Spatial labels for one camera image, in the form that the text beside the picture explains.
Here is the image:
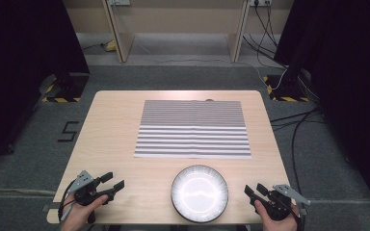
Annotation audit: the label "left hand-held gripper cable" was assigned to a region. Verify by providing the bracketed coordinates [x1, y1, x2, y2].
[57, 180, 78, 223]

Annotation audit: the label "black stand base hazard tape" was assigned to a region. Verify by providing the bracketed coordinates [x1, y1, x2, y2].
[40, 72, 90, 104]
[262, 73, 311, 103]

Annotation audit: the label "small yellow thing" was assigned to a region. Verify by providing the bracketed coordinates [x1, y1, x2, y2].
[103, 39, 117, 53]

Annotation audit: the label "black cables on floor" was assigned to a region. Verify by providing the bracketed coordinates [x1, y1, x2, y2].
[269, 107, 329, 195]

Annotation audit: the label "person's left hand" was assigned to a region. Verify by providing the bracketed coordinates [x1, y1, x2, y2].
[60, 193, 110, 231]

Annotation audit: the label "light wooden desk leg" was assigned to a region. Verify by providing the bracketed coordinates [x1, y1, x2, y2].
[225, 0, 251, 64]
[101, 0, 136, 64]

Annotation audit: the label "person's right hand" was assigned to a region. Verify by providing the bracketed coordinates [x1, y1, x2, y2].
[253, 199, 301, 231]

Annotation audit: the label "white plate with dark rim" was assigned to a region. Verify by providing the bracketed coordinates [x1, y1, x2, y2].
[171, 165, 229, 224]

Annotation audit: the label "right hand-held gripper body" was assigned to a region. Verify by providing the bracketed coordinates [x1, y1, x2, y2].
[262, 184, 312, 222]

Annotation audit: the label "black curtain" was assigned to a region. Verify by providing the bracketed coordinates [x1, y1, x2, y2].
[273, 0, 370, 220]
[0, 0, 91, 172]

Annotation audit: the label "black cables from wall socket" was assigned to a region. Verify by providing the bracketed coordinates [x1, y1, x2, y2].
[242, 3, 287, 70]

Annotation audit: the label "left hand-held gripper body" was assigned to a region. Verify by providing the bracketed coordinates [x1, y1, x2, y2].
[66, 169, 115, 224]

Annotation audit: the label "hand-held gripper cable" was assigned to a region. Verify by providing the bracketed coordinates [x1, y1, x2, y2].
[57, 180, 78, 223]
[288, 199, 306, 231]

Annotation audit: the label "right hand-held gripper cable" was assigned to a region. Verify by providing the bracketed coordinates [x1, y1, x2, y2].
[288, 199, 306, 231]

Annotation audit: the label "grey striped placemat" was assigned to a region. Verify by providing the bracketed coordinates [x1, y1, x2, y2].
[133, 99, 252, 160]

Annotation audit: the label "thin white floor cable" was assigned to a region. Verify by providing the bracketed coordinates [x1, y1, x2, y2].
[137, 40, 288, 91]

